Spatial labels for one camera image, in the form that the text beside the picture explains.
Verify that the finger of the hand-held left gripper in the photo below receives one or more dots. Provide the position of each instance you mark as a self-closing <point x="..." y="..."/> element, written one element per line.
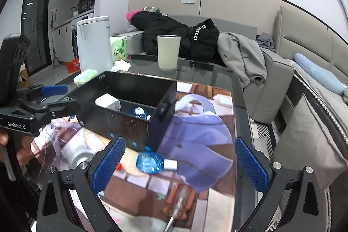
<point x="54" y="90"/>
<point x="65" y="108"/>

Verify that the white trash can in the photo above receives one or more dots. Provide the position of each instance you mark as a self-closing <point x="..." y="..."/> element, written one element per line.
<point x="93" y="44"/>

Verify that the black countertop oven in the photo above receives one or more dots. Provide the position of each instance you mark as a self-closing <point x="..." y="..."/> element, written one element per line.
<point x="85" y="3"/>

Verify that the brown cardboard box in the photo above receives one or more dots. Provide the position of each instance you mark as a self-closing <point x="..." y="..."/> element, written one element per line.
<point x="23" y="77"/>

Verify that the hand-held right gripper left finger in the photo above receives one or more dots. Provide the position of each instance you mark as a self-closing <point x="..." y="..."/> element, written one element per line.
<point x="107" y="165"/>

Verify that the dark glass door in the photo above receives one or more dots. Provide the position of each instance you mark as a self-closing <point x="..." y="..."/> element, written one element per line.
<point x="36" y="28"/>

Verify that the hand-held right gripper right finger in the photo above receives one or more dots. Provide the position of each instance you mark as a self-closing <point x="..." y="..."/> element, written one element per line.
<point x="251" y="166"/>

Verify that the grey jacket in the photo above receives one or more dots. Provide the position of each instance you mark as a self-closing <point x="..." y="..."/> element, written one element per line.
<point x="242" y="58"/>

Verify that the kitchen faucet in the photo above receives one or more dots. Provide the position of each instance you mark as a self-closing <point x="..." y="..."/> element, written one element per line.
<point x="74" y="11"/>

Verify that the black jacket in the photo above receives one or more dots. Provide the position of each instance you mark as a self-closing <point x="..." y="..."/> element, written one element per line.
<point x="163" y="28"/>

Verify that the grey bed blanket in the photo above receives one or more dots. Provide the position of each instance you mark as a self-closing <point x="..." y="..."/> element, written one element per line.
<point x="323" y="101"/>

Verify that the pink cloth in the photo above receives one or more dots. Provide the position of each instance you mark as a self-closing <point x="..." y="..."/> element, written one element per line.
<point x="132" y="15"/>

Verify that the light blue pillow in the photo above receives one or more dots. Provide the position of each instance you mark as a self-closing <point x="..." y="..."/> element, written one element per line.
<point x="318" y="71"/>

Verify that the dark grey garment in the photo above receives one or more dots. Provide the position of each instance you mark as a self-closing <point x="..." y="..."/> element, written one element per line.
<point x="265" y="43"/>

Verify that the standing mop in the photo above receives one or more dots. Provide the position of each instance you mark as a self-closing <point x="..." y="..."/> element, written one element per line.
<point x="55" y="58"/>

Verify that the blue bottle with white cap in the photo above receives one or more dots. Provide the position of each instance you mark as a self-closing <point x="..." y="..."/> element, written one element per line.
<point x="151" y="162"/>

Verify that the black cardboard box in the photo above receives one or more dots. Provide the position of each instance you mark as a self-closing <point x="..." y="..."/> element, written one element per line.
<point x="114" y="117"/>

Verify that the white charger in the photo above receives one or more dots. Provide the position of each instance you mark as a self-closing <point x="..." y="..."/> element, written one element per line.
<point x="107" y="102"/>

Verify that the beige padded headboard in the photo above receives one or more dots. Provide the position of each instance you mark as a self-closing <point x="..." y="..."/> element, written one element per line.
<point x="307" y="36"/>

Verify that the black white striped rug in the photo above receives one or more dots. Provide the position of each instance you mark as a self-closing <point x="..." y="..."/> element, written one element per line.
<point x="262" y="139"/>

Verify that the pale green cup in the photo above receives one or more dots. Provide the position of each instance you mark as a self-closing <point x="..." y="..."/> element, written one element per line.
<point x="168" y="52"/>

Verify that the white washing machine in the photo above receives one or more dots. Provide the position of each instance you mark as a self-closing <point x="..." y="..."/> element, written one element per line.
<point x="74" y="36"/>

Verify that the green tissue pack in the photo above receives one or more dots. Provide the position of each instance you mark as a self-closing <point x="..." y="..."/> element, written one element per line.
<point x="119" y="48"/>

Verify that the crumpled white tissue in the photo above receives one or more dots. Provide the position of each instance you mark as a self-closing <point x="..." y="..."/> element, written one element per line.
<point x="121" y="66"/>

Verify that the green lidded wipes box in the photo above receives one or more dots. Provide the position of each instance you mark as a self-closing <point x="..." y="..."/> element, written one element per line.
<point x="85" y="76"/>

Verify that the grey round socket hub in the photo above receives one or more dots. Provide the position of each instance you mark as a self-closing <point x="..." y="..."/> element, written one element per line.
<point x="78" y="158"/>

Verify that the printed cartoon table mat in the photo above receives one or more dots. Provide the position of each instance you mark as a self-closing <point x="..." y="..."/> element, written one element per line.
<point x="195" y="128"/>

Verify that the blue bottle with round label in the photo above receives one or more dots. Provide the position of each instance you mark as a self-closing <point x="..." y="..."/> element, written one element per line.
<point x="139" y="112"/>

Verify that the grey cushion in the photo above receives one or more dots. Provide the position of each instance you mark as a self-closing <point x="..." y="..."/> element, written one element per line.
<point x="307" y="145"/>

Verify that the person's left hand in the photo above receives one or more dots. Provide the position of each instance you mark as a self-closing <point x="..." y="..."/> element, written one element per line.
<point x="25" y="150"/>

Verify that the grey sofa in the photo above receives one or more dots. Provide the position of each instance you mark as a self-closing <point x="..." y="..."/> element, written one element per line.
<point x="274" y="85"/>

